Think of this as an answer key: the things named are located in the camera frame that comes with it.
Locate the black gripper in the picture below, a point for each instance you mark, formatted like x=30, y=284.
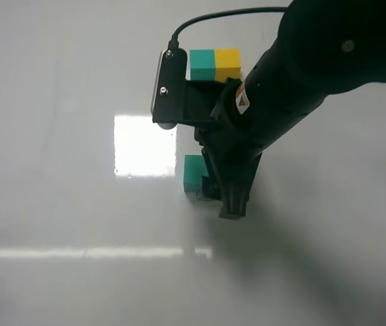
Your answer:
x=210, y=107

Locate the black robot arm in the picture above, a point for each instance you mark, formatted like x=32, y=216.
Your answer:
x=322, y=48

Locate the green template block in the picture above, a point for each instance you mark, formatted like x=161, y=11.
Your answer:
x=202, y=65

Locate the yellow template block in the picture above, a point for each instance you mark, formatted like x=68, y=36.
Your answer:
x=227, y=64

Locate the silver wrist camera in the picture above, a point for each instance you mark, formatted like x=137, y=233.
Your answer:
x=169, y=89

